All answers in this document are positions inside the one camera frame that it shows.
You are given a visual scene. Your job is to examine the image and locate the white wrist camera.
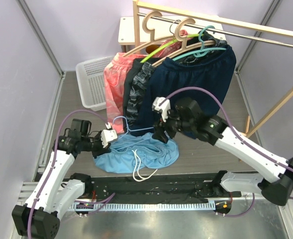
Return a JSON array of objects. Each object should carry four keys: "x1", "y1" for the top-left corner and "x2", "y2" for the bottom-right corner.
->
[
  {"x1": 152, "y1": 97, "x2": 171, "y2": 122},
  {"x1": 100, "y1": 122, "x2": 118, "y2": 148}
]

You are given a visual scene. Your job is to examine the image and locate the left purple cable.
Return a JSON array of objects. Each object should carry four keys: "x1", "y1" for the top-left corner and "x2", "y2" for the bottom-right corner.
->
[{"x1": 26, "y1": 109, "x2": 116, "y2": 239}]

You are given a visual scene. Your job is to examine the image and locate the wooden clothes rack frame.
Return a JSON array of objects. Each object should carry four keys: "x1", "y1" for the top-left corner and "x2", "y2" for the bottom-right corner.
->
[{"x1": 132, "y1": 0, "x2": 293, "y2": 139}]

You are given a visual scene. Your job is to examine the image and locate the navy blue shorts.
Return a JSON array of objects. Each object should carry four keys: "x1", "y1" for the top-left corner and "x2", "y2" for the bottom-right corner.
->
[{"x1": 131, "y1": 46, "x2": 237, "y2": 139}]

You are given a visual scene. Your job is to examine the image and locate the right wooden hanger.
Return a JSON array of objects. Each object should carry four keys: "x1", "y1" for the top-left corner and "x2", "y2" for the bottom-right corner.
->
[{"x1": 152, "y1": 18, "x2": 215, "y2": 67}]

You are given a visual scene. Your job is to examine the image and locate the white slotted cable duct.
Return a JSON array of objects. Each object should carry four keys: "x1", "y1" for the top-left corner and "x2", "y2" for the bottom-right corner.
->
[{"x1": 68, "y1": 201, "x2": 215, "y2": 212}]

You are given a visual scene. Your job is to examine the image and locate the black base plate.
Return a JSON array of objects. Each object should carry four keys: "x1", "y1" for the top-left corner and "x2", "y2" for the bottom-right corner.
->
[{"x1": 80, "y1": 173, "x2": 242, "y2": 204}]

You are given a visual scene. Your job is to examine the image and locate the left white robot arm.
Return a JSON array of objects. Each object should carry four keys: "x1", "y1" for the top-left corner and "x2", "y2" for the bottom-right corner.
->
[{"x1": 11, "y1": 119, "x2": 117, "y2": 239}]

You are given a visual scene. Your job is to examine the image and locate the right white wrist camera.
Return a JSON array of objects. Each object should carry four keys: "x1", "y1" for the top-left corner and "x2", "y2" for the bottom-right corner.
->
[{"x1": 152, "y1": 97, "x2": 171, "y2": 122}]

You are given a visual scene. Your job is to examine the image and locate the wooden hanger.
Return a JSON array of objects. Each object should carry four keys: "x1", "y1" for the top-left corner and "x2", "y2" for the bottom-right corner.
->
[
  {"x1": 152, "y1": 18, "x2": 215, "y2": 67},
  {"x1": 123, "y1": 10, "x2": 173, "y2": 57}
]

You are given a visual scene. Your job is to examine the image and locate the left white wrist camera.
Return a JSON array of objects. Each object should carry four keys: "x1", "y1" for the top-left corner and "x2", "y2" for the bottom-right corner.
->
[{"x1": 100, "y1": 122, "x2": 118, "y2": 148}]

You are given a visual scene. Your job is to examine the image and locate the lime green hanger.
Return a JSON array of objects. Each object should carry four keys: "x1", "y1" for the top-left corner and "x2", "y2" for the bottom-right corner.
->
[{"x1": 139, "y1": 33, "x2": 199, "y2": 63}]

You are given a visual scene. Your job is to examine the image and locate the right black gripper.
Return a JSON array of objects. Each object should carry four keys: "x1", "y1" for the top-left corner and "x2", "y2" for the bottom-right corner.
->
[{"x1": 152, "y1": 107, "x2": 194, "y2": 143}]

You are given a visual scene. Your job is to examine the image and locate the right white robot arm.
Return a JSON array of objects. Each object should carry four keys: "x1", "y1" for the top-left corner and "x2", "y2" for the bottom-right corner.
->
[{"x1": 152, "y1": 97, "x2": 293, "y2": 206}]

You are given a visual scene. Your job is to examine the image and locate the metal hanging rod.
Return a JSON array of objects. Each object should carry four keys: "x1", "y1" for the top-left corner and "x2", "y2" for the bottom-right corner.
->
[{"x1": 151, "y1": 16, "x2": 293, "y2": 49}]

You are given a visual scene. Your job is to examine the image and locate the black grey patterned shorts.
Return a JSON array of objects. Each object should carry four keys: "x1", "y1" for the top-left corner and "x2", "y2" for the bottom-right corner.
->
[{"x1": 122, "y1": 34, "x2": 228, "y2": 136}]

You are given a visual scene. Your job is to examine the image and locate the light blue shorts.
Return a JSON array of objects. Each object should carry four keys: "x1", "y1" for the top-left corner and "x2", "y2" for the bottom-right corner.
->
[{"x1": 94, "y1": 133, "x2": 179, "y2": 175}]

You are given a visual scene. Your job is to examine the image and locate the pink patterned shorts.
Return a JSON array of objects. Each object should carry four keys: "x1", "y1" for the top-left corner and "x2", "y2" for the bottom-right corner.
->
[{"x1": 103, "y1": 29, "x2": 190, "y2": 135}]

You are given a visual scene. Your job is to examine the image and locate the light blue wire hanger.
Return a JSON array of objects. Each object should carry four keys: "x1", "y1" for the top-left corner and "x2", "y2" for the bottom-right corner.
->
[{"x1": 111, "y1": 116, "x2": 154, "y2": 150}]

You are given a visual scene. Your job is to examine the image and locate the white plastic basket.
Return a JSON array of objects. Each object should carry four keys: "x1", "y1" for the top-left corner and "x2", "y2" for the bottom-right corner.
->
[{"x1": 76, "y1": 56, "x2": 113, "y2": 111}]

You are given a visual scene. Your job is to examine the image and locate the left wooden hanger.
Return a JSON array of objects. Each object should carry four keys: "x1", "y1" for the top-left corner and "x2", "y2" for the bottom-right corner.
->
[{"x1": 123, "y1": 10, "x2": 173, "y2": 57}]

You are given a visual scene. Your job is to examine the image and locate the teal plastic hanger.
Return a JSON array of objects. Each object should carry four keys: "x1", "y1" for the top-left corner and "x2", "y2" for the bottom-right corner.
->
[{"x1": 173, "y1": 25, "x2": 226, "y2": 61}]

